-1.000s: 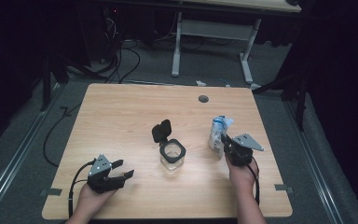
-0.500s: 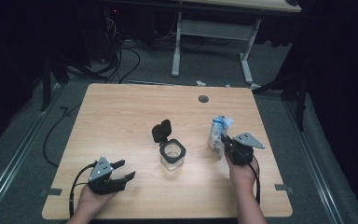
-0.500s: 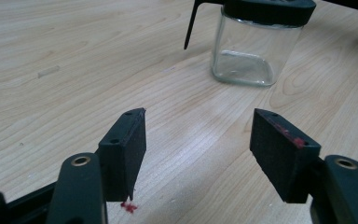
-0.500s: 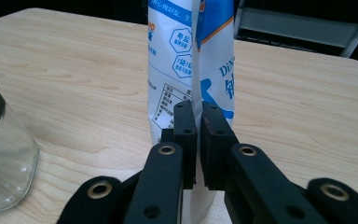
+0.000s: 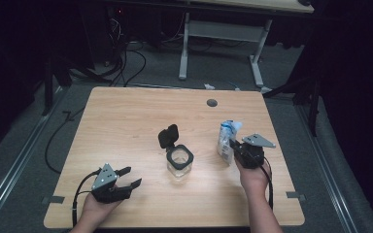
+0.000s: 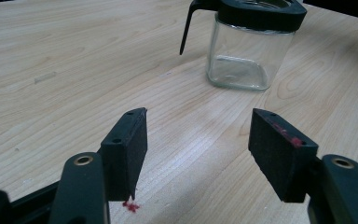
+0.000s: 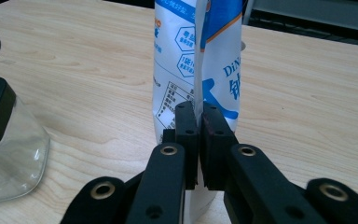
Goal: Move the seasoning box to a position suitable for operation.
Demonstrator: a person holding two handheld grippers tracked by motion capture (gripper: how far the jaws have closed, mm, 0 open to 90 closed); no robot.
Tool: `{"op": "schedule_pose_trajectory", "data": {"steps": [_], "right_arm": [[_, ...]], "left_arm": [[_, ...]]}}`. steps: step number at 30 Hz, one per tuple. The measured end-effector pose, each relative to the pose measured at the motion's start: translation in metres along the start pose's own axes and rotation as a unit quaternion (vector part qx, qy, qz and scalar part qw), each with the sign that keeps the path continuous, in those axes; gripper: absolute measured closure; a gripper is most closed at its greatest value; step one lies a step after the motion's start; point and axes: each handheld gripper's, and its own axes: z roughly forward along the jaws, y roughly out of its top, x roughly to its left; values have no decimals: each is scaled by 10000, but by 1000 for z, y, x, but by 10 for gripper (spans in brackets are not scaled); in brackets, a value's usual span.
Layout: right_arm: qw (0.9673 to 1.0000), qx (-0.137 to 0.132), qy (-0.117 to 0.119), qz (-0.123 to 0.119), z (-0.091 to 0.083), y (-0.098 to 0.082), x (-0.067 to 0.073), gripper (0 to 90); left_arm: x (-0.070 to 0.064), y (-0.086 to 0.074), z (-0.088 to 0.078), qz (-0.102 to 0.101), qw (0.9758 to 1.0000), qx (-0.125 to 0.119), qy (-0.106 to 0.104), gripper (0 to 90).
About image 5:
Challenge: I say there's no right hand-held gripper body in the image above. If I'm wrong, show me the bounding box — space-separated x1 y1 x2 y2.
235 133 277 170

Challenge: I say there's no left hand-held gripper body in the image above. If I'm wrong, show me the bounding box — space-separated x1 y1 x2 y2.
90 162 134 204

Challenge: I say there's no white and blue bag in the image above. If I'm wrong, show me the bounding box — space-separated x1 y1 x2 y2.
216 119 243 165

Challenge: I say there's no glass jar with black lid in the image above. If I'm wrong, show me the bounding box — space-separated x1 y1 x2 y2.
157 123 195 181

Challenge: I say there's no person's left hand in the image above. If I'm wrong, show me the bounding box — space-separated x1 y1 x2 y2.
83 193 121 228

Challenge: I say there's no person's right hand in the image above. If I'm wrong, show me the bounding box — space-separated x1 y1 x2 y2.
234 158 272 195

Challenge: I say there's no grey tape strip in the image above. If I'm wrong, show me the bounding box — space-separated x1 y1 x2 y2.
286 190 306 200
42 195 66 205

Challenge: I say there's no black metal stand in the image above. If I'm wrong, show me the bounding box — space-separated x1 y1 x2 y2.
40 54 111 117
261 74 322 137

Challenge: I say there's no desk with white metal legs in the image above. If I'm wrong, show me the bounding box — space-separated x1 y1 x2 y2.
178 0 315 95

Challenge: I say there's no dark curtain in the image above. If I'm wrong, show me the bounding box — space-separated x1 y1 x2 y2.
0 0 88 163
304 0 373 224

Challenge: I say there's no left hand-held gripper cable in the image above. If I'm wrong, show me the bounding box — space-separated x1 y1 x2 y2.
72 168 102 228

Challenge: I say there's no hand-held gripper cable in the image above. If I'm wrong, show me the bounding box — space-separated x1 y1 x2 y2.
260 163 275 211
72 168 102 228

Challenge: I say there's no right hand-held gripper cable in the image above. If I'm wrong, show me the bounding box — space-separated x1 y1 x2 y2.
260 163 275 211

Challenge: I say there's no long black floor cable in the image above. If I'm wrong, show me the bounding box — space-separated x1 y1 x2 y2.
44 106 86 175

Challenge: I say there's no metal floor rail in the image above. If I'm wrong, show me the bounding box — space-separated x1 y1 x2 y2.
292 103 358 233
0 85 67 232

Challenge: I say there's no bundle of black floor cables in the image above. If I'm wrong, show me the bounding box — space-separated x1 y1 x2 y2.
67 13 149 88

